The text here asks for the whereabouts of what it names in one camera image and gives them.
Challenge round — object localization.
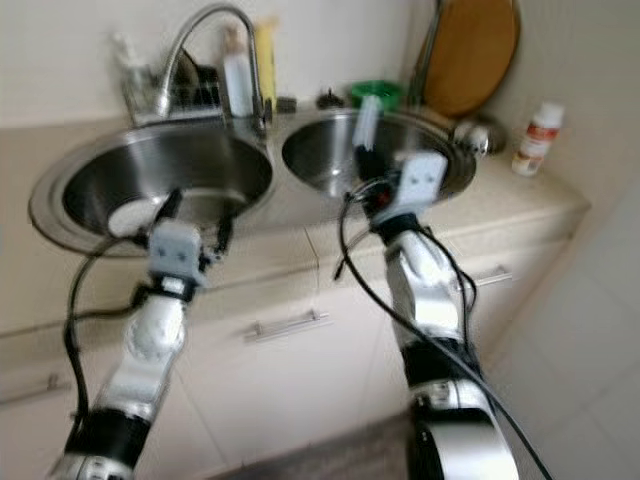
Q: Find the cream kitchen base cabinet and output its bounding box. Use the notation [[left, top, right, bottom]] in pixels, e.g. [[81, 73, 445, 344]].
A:
[[0, 205, 593, 480]]

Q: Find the stainless steel double sink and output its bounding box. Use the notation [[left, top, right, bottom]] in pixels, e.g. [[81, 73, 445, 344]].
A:
[[28, 105, 479, 261]]

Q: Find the white plate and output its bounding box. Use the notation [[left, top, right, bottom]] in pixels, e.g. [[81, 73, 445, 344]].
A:
[[107, 200, 173, 241]]

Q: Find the green plastic bowl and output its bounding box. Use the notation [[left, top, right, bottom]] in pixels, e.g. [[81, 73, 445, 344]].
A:
[[349, 79, 405, 109]]

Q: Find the small black knob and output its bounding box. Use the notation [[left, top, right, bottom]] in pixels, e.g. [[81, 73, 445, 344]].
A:
[[315, 90, 346, 111]]

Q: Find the shiny steel lid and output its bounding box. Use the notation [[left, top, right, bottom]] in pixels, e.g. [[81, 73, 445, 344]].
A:
[[452, 116, 506, 157]]

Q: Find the white soap bottle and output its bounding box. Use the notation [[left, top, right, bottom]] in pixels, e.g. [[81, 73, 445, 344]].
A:
[[222, 26, 253, 119]]

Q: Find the yellow bottle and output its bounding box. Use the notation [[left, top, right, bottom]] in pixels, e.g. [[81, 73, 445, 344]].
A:
[[255, 16, 279, 109]]

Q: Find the round wooden cutting board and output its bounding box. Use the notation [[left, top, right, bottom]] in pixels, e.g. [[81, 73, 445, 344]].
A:
[[418, 0, 523, 121]]

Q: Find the curved steel faucet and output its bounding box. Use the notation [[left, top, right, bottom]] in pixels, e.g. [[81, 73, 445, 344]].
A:
[[153, 4, 273, 138]]

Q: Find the white bottle red label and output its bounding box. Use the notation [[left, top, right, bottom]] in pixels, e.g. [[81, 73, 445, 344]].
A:
[[511, 101, 567, 178]]

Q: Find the dark floor mat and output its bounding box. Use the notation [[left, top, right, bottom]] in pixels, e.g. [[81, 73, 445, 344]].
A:
[[210, 410, 421, 480]]

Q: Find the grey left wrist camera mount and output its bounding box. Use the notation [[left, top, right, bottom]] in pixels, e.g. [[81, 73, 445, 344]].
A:
[[148, 221, 211, 293]]

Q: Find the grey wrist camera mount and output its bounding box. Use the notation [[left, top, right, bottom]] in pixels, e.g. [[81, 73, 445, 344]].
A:
[[148, 221, 211, 293], [398, 151, 451, 213]]

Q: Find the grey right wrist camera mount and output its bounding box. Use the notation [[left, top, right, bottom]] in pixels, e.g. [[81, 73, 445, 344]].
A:
[[398, 151, 451, 213]]

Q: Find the silver drawer bar handle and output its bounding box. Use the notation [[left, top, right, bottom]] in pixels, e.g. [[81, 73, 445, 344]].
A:
[[0, 372, 63, 407], [243, 309, 333, 346], [473, 264, 514, 289]]

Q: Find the wire dish rack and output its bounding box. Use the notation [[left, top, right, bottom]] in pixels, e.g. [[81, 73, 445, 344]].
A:
[[125, 55, 226, 123]]

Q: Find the metal pan handle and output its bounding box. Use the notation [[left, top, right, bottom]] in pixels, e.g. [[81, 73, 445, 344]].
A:
[[406, 0, 451, 109]]

